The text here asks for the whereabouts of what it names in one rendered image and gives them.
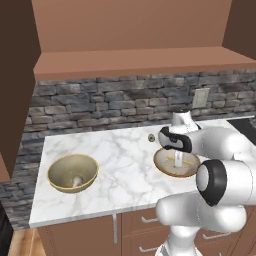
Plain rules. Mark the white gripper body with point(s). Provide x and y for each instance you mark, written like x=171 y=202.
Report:
x=182 y=122

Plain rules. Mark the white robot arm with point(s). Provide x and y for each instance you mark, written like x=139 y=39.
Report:
x=220 y=143

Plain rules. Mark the white cream cheese stick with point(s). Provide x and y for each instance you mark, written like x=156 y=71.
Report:
x=178 y=160

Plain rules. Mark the tan bowl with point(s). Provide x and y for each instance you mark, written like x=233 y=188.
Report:
x=164 y=162

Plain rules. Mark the white mushroom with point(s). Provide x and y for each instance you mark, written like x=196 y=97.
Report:
x=77 y=181

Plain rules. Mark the yellow-green bowl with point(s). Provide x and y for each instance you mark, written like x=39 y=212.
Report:
x=61 y=166

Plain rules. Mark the small dark green round object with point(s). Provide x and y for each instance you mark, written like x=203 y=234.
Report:
x=151 y=137

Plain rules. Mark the black hob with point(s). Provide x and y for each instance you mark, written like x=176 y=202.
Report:
x=245 y=128

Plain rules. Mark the brown drawer front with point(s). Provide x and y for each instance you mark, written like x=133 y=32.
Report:
x=220 y=245
x=146 y=241
x=133 y=221

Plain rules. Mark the brown cupboard door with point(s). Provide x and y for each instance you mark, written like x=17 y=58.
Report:
x=76 y=236

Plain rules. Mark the dark brown tall cupboard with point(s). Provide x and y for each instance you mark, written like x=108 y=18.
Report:
x=16 y=83

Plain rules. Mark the black appliance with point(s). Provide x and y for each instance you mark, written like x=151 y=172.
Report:
x=5 y=230

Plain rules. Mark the white wall outlet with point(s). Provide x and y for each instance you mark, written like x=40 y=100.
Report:
x=201 y=98

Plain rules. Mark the brown wall cupboard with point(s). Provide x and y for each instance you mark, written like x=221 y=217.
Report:
x=133 y=33

